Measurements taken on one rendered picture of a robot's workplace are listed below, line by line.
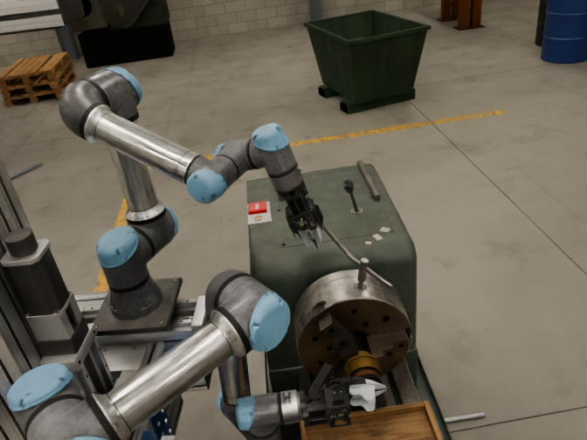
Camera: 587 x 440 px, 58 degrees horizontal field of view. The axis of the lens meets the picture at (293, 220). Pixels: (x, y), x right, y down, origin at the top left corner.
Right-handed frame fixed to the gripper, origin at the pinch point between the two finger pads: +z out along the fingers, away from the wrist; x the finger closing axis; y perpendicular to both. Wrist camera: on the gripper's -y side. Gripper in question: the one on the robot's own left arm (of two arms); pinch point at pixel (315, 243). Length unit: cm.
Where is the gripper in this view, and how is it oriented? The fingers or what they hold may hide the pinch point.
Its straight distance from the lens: 140.2
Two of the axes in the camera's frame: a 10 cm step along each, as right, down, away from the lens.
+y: 0.9, 5.1, -8.6
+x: 9.3, -3.5, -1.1
